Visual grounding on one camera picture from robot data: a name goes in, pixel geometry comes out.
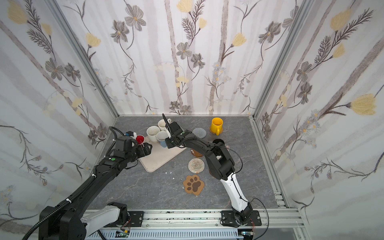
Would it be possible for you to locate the red interior mug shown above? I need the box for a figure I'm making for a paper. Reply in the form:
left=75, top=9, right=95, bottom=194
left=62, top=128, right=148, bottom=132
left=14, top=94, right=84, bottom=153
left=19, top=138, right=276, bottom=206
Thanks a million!
left=136, top=135, right=145, bottom=145

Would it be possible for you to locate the beige serving tray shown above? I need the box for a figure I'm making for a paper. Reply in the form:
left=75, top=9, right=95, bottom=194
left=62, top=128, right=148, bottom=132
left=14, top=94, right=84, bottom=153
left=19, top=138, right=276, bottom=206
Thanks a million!
left=140, top=139, right=186, bottom=173

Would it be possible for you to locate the light blue mug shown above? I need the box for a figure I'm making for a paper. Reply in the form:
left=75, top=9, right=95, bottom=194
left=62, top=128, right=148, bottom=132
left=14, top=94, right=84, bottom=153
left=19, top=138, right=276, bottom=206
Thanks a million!
left=156, top=131, right=169, bottom=148

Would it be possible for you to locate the glossy brown round coaster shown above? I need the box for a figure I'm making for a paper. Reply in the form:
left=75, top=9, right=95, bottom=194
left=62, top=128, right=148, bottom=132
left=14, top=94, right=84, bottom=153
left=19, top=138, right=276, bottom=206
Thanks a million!
left=191, top=149, right=203, bottom=158

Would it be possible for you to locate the blue woven round coaster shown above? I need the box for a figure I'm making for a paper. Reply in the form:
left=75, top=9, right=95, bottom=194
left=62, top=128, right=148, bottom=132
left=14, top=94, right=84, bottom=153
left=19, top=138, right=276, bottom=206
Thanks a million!
left=192, top=128, right=207, bottom=139

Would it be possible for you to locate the white mug with handle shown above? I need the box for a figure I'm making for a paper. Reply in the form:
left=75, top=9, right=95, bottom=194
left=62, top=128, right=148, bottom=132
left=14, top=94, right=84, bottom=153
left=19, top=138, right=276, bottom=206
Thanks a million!
left=158, top=119, right=167, bottom=131

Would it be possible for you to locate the white patterned round coaster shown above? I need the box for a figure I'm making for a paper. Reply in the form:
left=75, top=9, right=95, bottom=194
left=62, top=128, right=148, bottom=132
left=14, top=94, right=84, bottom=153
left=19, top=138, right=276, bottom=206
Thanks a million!
left=188, top=158, right=205, bottom=174

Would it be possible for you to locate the black mug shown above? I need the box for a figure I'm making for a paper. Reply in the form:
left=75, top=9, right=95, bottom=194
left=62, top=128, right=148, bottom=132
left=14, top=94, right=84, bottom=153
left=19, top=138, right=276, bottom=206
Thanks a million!
left=213, top=139, right=225, bottom=145

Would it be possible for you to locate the yellow mug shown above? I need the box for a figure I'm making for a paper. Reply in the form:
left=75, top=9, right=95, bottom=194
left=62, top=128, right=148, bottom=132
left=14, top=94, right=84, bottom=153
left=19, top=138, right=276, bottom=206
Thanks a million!
left=210, top=118, right=224, bottom=136

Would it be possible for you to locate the brown paw print coaster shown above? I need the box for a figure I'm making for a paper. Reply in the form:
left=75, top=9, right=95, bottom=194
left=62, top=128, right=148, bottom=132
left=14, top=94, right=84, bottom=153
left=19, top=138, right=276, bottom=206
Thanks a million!
left=183, top=175, right=205, bottom=196

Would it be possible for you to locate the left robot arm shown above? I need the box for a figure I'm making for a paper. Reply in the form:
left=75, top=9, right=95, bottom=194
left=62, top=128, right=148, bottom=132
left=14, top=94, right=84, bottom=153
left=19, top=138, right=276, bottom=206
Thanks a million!
left=23, top=136, right=153, bottom=240

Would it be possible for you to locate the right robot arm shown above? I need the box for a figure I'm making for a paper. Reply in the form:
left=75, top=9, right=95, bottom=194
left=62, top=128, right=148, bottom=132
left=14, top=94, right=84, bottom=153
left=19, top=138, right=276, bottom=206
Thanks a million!
left=166, top=122, right=253, bottom=225

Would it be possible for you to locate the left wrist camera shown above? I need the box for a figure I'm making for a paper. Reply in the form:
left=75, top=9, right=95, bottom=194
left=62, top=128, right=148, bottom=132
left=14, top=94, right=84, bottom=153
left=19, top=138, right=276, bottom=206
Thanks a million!
left=125, top=131, right=137, bottom=139

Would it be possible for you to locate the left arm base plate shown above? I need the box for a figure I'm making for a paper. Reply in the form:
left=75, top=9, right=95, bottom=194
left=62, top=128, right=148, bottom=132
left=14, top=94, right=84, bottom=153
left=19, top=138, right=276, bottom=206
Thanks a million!
left=121, top=211, right=145, bottom=229

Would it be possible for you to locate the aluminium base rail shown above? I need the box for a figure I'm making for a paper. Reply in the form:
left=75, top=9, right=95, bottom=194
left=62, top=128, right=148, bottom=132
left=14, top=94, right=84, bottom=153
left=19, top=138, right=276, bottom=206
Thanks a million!
left=98, top=191, right=305, bottom=230

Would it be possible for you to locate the white cable duct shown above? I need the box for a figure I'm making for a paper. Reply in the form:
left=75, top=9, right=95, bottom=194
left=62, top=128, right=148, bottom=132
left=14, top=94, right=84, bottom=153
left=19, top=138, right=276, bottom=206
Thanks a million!
left=101, top=229, right=244, bottom=240

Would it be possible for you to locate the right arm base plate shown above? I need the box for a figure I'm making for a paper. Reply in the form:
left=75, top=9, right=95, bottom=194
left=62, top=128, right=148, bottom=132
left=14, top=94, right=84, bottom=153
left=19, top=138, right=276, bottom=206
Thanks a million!
left=220, top=210, right=262, bottom=228

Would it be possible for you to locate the left corner aluminium post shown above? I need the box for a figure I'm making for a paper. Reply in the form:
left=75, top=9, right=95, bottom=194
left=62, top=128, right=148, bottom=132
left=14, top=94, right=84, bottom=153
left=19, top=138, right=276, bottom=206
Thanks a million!
left=45, top=0, right=120, bottom=119

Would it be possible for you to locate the corner aluminium post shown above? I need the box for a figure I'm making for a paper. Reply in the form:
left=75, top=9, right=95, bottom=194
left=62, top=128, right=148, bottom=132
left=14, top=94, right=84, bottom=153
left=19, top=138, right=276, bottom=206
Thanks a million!
left=45, top=0, right=120, bottom=119
left=252, top=0, right=315, bottom=119

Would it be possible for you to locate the right corner aluminium post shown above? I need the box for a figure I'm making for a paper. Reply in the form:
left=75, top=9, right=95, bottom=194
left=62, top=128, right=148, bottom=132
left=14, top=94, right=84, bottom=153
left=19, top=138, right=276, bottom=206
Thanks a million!
left=252, top=0, right=315, bottom=119

